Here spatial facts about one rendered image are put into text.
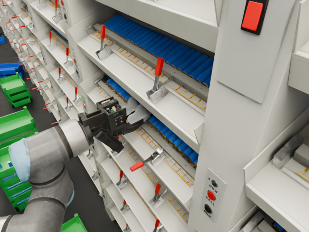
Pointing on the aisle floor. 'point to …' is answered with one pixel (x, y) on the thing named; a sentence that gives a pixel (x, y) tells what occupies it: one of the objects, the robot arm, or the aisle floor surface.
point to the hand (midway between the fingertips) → (146, 111)
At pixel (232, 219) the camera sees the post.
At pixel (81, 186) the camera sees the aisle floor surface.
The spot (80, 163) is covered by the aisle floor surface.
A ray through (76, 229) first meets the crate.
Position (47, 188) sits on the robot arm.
